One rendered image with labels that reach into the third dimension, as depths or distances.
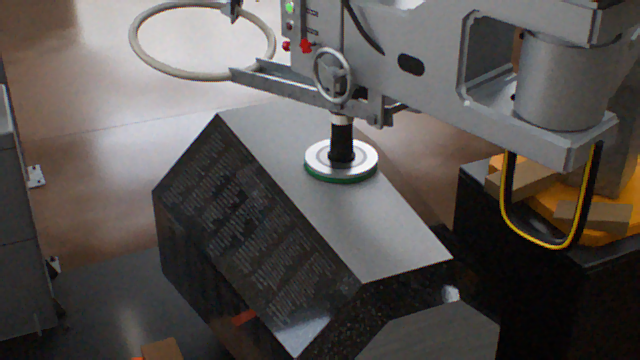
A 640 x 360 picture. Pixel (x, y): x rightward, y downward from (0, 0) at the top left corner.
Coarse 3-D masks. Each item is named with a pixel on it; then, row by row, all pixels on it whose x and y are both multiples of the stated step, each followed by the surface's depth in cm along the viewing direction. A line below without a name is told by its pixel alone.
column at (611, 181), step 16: (624, 96) 218; (624, 112) 220; (624, 128) 223; (624, 144) 225; (608, 160) 230; (624, 160) 227; (560, 176) 241; (576, 176) 238; (608, 176) 232; (624, 176) 233; (608, 192) 234
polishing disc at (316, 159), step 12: (324, 144) 238; (360, 144) 238; (312, 156) 232; (324, 156) 232; (360, 156) 232; (372, 156) 232; (312, 168) 227; (324, 168) 226; (336, 168) 226; (348, 168) 227; (360, 168) 226; (372, 168) 228
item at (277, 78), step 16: (272, 64) 250; (288, 64) 244; (240, 80) 246; (256, 80) 240; (272, 80) 234; (288, 80) 244; (304, 80) 241; (288, 96) 231; (304, 96) 225; (320, 96) 220; (336, 96) 215; (352, 112) 212; (384, 112) 203; (416, 112) 210
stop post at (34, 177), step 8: (0, 56) 354; (0, 64) 355; (0, 72) 357; (0, 80) 359; (8, 88) 362; (8, 96) 364; (16, 120) 371; (16, 128) 373; (24, 152) 380; (24, 160) 382; (24, 168) 384; (32, 168) 398; (32, 176) 392; (40, 176) 392; (32, 184) 385; (40, 184) 386
